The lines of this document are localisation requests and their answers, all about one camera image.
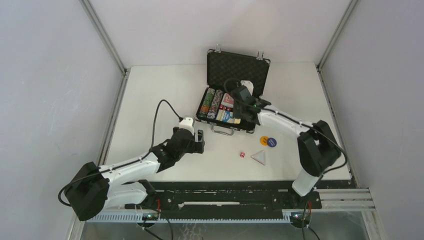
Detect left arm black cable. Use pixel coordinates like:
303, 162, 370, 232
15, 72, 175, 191
58, 99, 184, 208

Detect aluminium frame rail front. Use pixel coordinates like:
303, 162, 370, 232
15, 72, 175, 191
74, 188, 377, 213

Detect red playing card deck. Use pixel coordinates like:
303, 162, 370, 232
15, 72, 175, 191
221, 93, 234, 108

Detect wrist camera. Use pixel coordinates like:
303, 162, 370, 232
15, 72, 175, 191
178, 115, 195, 136
240, 80, 254, 95

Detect right aluminium frame post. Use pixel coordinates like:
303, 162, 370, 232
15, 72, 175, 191
316, 0, 360, 73

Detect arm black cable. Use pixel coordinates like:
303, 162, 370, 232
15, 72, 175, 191
223, 78, 348, 175
58, 99, 184, 208

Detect blue tan poker chip row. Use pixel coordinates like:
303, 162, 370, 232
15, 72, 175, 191
206, 89, 224, 119

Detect left aluminium frame post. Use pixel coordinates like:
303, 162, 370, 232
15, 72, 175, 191
79, 0, 127, 75

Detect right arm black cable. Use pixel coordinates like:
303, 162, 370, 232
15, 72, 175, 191
223, 78, 348, 175

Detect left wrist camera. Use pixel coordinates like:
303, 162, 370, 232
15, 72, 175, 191
178, 115, 195, 136

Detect aluminium frame post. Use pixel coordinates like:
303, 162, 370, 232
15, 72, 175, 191
316, 0, 360, 73
79, 0, 127, 75

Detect blue texas holdem card box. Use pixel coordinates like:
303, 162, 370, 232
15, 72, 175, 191
215, 109, 241, 124

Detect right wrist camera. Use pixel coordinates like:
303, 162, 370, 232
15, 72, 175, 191
240, 80, 254, 95

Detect blue round button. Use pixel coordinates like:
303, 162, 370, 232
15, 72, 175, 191
266, 137, 277, 148

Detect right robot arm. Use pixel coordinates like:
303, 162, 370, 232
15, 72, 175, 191
229, 85, 347, 208

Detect yellow round button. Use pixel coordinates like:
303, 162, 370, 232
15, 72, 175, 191
260, 136, 269, 146

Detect clear triangle dealer marker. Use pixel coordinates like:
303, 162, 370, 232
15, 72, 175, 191
251, 150, 266, 166

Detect black poker set case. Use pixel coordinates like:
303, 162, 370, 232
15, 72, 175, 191
195, 44, 271, 134

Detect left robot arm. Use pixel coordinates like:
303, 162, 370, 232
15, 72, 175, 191
59, 127, 205, 221

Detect white cable duct strip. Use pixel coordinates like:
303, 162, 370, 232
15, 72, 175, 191
87, 211, 292, 224

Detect green poker chip row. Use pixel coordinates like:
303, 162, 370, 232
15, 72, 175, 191
199, 88, 216, 118

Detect red dice in case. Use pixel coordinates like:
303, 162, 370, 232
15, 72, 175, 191
219, 105, 233, 112

